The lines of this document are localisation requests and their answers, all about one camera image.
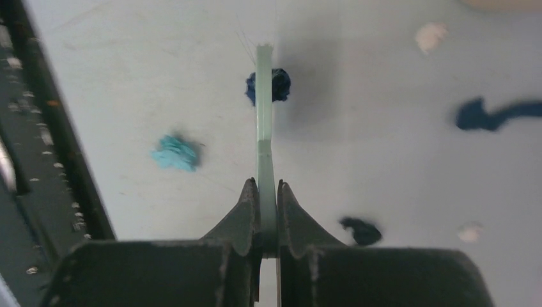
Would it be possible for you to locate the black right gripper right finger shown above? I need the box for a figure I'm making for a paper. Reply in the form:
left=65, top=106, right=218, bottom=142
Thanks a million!
left=277, top=182, right=493, bottom=307

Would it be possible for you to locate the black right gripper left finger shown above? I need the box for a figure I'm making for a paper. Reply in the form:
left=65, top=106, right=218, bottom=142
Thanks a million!
left=41, top=178, right=261, bottom=306

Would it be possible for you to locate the green hand brush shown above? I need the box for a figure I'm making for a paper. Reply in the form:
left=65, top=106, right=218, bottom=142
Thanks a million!
left=254, top=44, right=278, bottom=258

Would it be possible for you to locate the light blue paper scrap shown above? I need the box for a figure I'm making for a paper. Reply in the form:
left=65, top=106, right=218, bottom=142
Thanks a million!
left=150, top=135, right=199, bottom=172

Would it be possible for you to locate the dark blue paper scrap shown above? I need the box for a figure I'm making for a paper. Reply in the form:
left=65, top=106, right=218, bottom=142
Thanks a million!
left=245, top=68, right=291, bottom=106

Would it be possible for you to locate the long dark blue scrap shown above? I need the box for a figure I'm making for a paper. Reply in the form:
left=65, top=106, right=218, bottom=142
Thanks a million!
left=454, top=97, right=541, bottom=132

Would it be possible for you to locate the green paper scrap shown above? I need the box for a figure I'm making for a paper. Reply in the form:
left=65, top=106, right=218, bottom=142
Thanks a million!
left=339, top=217, right=382, bottom=246

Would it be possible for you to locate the tiny white paper scrap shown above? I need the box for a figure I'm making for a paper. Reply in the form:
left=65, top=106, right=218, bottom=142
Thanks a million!
left=457, top=222, right=484, bottom=243

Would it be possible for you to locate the small white paper scrap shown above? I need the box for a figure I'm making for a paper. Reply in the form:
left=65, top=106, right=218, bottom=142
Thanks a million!
left=414, top=22, right=448, bottom=55

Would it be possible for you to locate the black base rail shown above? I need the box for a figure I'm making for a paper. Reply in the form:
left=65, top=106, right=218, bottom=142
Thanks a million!
left=1, top=1, right=114, bottom=306

